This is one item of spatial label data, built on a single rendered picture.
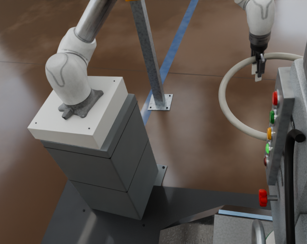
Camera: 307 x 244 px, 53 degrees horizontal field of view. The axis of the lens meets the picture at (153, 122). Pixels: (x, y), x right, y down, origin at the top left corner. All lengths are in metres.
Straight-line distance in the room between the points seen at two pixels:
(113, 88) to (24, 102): 1.90
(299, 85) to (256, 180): 1.74
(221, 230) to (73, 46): 1.04
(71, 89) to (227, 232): 0.89
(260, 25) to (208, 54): 1.87
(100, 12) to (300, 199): 1.15
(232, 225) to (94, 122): 0.76
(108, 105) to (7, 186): 1.46
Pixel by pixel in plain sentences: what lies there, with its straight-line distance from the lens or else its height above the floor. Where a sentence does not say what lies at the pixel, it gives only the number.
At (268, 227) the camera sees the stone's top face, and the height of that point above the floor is 0.85.
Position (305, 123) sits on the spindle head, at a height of 1.56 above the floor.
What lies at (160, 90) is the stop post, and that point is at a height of 0.19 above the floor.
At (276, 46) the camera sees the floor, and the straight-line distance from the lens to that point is 3.29.
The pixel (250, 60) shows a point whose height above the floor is 0.98.
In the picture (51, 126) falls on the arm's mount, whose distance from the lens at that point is 1.57.
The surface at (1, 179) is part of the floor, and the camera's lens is 2.82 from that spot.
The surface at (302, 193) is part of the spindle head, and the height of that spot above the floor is 1.46.
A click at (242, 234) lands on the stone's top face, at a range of 1.15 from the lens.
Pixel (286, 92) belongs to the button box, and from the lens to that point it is 0.55.
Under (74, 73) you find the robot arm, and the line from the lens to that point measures 1.43.
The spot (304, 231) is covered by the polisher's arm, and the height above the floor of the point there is 1.40.
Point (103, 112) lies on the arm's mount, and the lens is 1.48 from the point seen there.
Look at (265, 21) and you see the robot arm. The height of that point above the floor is 1.20.
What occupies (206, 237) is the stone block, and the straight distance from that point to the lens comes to 1.17.
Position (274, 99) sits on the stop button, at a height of 1.51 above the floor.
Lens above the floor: 1.92
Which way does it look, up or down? 47 degrees down
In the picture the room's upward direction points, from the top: 15 degrees counter-clockwise
